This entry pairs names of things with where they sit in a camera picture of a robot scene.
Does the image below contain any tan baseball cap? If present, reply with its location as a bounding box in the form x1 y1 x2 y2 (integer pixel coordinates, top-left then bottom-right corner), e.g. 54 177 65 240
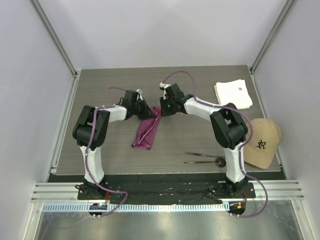
243 118 282 169

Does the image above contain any aluminium frame post right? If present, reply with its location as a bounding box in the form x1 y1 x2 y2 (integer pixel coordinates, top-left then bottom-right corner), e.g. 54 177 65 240
249 0 297 74

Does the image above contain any dark metal fork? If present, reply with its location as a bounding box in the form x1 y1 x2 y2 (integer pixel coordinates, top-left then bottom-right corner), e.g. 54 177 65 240
184 152 225 159

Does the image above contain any magenta cloth napkin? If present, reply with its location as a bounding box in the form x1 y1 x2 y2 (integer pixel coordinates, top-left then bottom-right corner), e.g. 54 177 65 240
131 106 162 150

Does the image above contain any slotted cable duct strip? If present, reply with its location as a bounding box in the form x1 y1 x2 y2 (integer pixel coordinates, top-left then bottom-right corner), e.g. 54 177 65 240
42 201 230 213

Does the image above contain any white folded towel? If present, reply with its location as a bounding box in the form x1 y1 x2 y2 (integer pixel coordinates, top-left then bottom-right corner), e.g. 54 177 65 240
214 79 253 110

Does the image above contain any dark metal spoon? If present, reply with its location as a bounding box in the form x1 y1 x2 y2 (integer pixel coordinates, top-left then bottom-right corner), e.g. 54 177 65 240
184 157 227 168

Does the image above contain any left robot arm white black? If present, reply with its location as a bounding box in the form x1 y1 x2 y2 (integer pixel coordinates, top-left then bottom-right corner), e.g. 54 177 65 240
72 98 156 200

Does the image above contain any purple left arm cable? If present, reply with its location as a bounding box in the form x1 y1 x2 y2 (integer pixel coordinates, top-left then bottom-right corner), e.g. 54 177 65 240
83 86 129 220

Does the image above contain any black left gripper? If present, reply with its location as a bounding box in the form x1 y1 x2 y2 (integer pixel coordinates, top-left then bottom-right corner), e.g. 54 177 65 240
132 98 156 121

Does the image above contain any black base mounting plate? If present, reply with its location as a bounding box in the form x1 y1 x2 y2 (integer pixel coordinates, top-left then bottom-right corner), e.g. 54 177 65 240
47 173 288 203

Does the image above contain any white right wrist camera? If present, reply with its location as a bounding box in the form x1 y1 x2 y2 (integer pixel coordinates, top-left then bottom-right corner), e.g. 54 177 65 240
159 82 171 100

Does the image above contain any aluminium frame post left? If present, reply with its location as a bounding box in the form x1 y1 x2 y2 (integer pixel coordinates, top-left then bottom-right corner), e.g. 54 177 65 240
29 0 77 78

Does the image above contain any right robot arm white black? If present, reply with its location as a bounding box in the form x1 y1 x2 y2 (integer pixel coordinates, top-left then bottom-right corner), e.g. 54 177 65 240
159 83 248 198

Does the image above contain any aluminium front rail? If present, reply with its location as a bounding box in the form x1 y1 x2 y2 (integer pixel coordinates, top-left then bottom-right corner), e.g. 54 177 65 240
31 180 305 203

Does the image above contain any aluminium frame post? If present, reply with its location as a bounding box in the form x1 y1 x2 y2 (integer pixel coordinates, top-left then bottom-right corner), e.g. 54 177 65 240
29 0 77 78
249 0 297 74

